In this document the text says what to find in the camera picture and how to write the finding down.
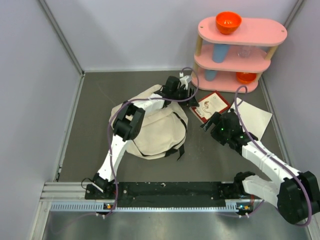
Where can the orange bowl on bottom shelf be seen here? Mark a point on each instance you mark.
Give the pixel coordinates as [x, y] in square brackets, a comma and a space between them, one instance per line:
[246, 77]

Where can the orange bowl on shelf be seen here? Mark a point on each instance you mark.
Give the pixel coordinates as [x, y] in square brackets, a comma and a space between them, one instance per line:
[246, 77]
[227, 22]

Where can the blue cup on bottom shelf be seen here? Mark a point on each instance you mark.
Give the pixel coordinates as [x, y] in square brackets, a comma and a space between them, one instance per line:
[210, 75]

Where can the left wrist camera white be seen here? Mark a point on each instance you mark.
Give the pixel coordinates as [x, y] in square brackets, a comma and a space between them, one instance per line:
[185, 79]

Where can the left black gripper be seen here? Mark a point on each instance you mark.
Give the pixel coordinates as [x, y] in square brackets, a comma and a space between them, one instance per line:
[191, 102]

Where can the red cover book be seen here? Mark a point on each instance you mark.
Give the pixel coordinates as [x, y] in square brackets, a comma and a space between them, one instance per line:
[208, 105]

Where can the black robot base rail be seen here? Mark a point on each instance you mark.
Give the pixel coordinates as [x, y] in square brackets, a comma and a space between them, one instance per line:
[175, 194]

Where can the blue cup on middle shelf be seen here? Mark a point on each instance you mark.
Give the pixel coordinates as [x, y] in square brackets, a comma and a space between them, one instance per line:
[219, 52]

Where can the orange bowl on top shelf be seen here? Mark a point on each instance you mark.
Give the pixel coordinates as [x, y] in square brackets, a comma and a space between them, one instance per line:
[227, 22]

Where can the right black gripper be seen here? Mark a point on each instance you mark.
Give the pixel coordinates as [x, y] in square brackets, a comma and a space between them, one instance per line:
[216, 118]

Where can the clear glass on middle shelf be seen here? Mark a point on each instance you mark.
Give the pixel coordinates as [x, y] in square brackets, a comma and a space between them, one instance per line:
[244, 51]

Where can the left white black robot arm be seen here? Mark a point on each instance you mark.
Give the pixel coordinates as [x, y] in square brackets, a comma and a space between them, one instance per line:
[124, 126]

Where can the pink three-tier shelf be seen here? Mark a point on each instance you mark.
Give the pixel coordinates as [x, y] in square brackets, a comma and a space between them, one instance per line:
[264, 35]

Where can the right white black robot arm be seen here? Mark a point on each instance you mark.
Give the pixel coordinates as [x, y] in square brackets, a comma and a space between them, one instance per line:
[295, 194]

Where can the blue cup on shelf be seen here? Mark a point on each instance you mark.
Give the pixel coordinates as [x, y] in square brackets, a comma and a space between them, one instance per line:
[210, 75]
[219, 52]

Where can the cream canvas student backpack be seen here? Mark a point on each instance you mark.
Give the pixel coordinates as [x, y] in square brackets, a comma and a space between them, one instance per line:
[162, 133]

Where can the white square notebook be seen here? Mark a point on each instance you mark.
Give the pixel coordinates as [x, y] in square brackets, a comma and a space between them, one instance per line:
[255, 119]

